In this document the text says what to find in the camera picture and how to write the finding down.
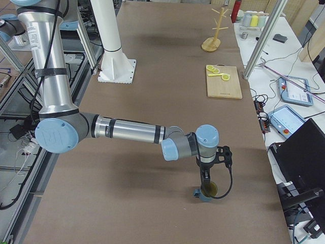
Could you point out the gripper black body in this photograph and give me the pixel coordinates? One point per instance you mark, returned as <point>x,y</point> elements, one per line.
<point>205,166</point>

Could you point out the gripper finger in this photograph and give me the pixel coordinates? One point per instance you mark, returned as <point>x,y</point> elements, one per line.
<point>205,187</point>

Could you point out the dark teal mug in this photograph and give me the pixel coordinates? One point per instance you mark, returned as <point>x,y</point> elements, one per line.
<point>197,193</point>

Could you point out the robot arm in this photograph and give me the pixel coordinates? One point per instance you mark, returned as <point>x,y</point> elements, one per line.
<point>62,126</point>

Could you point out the wooden cup storage rack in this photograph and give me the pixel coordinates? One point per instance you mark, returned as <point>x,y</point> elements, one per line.
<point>211,44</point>

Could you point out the small steel cup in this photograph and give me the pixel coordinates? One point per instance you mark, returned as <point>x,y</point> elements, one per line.
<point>244,35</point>

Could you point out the grey cup lying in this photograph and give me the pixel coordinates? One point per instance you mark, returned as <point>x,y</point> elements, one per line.
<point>247,19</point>

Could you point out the yellow cup lying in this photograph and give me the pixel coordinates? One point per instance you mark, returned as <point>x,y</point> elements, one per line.
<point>254,21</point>

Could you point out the light blue cup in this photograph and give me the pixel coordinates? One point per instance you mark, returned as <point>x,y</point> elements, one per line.
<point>261,21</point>

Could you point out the yellow plastic knife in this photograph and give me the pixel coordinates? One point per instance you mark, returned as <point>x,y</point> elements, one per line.
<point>213,74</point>

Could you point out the blue teach pendant near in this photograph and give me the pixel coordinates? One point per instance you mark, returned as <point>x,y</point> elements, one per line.
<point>286,120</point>

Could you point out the blue teach pendant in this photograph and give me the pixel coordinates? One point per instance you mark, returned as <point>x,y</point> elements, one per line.
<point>293,94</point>
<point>286,120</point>

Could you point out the lemon slice front of stack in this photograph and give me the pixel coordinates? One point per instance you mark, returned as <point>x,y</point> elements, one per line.
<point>210,67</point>

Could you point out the blue teach pendant far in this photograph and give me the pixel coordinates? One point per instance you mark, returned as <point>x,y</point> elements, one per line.
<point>293,94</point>

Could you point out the black square pad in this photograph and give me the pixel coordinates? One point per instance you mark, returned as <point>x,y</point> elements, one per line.
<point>280,38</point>

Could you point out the red thermos bottle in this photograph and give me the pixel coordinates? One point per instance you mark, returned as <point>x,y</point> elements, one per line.
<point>235,10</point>

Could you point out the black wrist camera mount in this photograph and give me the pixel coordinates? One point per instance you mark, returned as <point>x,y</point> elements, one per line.
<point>224,155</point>

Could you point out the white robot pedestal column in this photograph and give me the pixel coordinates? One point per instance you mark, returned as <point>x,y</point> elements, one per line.
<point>115,66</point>

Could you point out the aluminium frame post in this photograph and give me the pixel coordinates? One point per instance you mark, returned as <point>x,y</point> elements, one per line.
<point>270,24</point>

